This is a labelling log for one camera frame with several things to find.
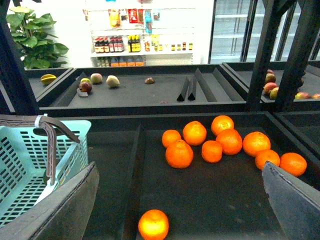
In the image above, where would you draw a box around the light teal plastic basket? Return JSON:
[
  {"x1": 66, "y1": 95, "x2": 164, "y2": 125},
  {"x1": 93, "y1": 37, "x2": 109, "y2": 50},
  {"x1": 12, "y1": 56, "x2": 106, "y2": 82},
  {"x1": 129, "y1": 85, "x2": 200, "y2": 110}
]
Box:
[{"x1": 0, "y1": 120, "x2": 92, "y2": 227}]

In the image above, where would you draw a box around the white zip tie right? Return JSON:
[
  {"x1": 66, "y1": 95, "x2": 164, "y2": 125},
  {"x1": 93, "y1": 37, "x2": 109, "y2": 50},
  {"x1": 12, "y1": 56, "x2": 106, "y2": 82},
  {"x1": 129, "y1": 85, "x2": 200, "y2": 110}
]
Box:
[{"x1": 34, "y1": 113, "x2": 48, "y2": 128}]

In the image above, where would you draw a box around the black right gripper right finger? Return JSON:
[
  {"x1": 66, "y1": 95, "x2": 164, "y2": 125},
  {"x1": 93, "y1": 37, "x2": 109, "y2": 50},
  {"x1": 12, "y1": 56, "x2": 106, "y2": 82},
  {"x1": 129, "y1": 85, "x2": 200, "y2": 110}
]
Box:
[{"x1": 262, "y1": 161, "x2": 320, "y2": 240}]

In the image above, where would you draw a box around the orange mandarin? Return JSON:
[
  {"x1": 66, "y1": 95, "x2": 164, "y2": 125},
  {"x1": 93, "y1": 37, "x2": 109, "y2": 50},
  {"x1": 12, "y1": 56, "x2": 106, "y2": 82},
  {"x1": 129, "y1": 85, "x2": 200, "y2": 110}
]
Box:
[
  {"x1": 138, "y1": 209, "x2": 170, "y2": 240},
  {"x1": 165, "y1": 139, "x2": 194, "y2": 169}
]

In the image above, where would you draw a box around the white goods shelf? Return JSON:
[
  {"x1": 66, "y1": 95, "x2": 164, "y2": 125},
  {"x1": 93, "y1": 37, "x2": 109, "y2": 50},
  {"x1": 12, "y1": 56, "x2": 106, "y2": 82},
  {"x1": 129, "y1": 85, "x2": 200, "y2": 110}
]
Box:
[{"x1": 83, "y1": 0, "x2": 196, "y2": 67}]

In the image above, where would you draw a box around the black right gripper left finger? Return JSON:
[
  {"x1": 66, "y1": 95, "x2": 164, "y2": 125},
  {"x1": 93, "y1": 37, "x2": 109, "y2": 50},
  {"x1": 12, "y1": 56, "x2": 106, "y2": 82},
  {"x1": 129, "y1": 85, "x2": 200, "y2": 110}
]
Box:
[{"x1": 0, "y1": 162, "x2": 100, "y2": 240}]

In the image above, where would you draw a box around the green potted plant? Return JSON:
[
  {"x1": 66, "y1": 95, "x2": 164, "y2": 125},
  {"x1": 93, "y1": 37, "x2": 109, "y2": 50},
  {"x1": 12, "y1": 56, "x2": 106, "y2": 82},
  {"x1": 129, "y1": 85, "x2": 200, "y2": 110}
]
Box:
[{"x1": 6, "y1": 6, "x2": 69, "y2": 70}]

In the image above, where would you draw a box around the orange mandarin front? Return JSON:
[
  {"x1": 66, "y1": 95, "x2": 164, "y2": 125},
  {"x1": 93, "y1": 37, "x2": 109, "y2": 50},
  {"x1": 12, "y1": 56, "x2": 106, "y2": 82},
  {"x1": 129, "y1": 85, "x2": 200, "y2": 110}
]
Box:
[{"x1": 138, "y1": 209, "x2": 170, "y2": 240}]

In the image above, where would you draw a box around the black display shelf tray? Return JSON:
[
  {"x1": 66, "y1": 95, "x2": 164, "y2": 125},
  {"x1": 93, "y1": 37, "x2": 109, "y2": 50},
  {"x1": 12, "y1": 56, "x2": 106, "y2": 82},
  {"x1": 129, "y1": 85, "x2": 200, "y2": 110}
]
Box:
[{"x1": 49, "y1": 111, "x2": 320, "y2": 240}]

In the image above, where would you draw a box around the brown basket handle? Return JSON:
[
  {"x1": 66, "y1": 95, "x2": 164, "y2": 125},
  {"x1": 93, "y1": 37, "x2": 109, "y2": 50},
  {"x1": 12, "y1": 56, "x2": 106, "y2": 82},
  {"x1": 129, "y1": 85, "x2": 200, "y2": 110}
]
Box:
[{"x1": 0, "y1": 114, "x2": 80, "y2": 186}]

